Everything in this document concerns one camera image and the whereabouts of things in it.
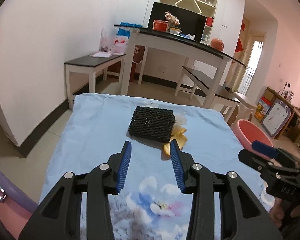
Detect pink plastic basin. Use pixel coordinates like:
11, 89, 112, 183
231, 119, 274, 156

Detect row of blue packets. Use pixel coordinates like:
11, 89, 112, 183
119, 21, 143, 28

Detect white papers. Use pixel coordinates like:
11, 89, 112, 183
90, 51, 111, 58

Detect black foam net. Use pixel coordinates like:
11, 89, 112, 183
127, 106, 176, 144

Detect orange peel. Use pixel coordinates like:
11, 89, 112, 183
162, 126, 188, 157

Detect clear plastic wrap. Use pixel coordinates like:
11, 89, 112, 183
175, 113, 187, 126

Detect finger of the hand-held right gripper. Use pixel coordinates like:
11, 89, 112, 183
238, 149, 268, 173
251, 140, 280, 159

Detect long white bench black top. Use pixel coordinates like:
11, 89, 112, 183
64, 53, 127, 109

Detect dark red box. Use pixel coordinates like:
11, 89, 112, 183
131, 44, 146, 82

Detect pink plastic bag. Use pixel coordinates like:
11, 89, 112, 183
100, 27, 113, 53

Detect purple framed drawing board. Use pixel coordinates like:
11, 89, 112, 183
261, 99, 294, 139

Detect white table with black top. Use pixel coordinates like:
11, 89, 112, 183
114, 24, 246, 109

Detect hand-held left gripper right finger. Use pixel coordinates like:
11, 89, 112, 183
169, 139, 283, 240

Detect red gift box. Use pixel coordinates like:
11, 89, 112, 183
153, 19, 169, 32

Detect blue printed cloth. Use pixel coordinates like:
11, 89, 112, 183
39, 93, 276, 240

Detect colourful printed carton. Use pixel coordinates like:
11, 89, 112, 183
254, 97, 274, 121

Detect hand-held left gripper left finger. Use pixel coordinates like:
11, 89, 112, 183
19, 140, 132, 240

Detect dried flowers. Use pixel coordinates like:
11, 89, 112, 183
164, 11, 181, 28

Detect white door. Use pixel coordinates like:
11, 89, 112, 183
237, 31, 267, 96

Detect white and red plastic bag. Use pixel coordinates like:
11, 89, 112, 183
111, 36, 128, 54

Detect person's right hand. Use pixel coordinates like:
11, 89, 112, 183
269, 199, 286, 227

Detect beige plastic stool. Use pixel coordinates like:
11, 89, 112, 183
233, 92, 256, 123

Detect orange round pot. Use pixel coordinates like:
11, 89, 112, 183
210, 38, 226, 52

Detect short white bench black top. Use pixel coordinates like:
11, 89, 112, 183
174, 66, 241, 127

